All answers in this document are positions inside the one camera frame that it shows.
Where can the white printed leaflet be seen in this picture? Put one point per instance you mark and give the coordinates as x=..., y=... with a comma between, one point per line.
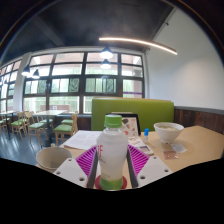
x=143, y=146

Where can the green upholstered bench backrest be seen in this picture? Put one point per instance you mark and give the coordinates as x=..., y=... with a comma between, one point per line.
x=146, y=111

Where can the black-framed menu stand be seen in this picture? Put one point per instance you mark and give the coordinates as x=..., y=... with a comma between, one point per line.
x=131, y=125

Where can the beige paper cup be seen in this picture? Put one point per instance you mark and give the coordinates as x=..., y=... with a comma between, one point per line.
x=51, y=158

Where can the black pendant ceiling lamps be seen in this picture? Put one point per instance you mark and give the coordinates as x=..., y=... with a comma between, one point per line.
x=106, y=53

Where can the flat round red coaster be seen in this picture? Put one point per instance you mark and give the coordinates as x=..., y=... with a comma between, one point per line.
x=125, y=183

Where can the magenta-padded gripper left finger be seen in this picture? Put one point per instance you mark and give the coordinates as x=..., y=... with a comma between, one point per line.
x=71, y=171

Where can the clear green-capped drink bottle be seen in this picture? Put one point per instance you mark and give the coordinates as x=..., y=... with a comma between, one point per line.
x=111, y=150

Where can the white sachet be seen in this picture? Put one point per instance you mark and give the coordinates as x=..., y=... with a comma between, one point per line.
x=179, y=148

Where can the wooden green-seated chairs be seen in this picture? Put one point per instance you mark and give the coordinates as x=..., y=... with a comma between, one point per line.
x=63, y=128

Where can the reddish-brown sachet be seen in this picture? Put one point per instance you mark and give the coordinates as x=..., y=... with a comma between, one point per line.
x=171, y=155

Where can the small blue-capped white bottle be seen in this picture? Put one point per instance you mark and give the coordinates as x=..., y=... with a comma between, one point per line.
x=146, y=136

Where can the light wooden dining table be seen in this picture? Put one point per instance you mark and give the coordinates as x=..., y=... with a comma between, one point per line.
x=50, y=113

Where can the white bowl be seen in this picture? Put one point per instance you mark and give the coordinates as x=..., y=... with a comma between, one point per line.
x=168, y=132

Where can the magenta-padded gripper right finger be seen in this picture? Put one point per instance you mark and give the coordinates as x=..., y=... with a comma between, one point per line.
x=151, y=168

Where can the white paper sheets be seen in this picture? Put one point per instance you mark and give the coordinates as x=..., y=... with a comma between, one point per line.
x=81, y=139

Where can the large black-framed window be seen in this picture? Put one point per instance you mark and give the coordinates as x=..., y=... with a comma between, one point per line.
x=66, y=83

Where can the long linear ceiling light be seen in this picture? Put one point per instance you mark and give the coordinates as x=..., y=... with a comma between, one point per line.
x=140, y=42

